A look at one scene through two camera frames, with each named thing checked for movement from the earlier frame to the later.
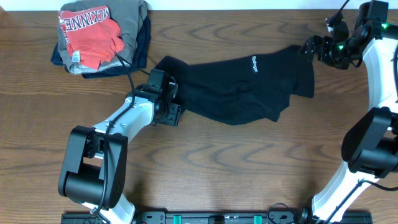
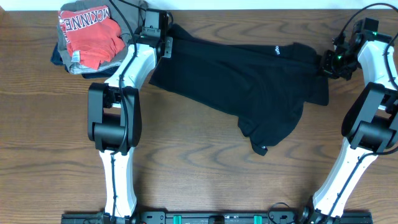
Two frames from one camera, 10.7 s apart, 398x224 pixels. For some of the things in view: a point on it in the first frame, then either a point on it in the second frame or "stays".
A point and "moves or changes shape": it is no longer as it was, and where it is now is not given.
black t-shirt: (247, 88) moves or changes shape
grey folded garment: (127, 14) stays
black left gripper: (173, 118) to (168, 51)
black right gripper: (324, 42) to (326, 69)
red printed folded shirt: (92, 37) stays
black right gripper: (213, 217) stays
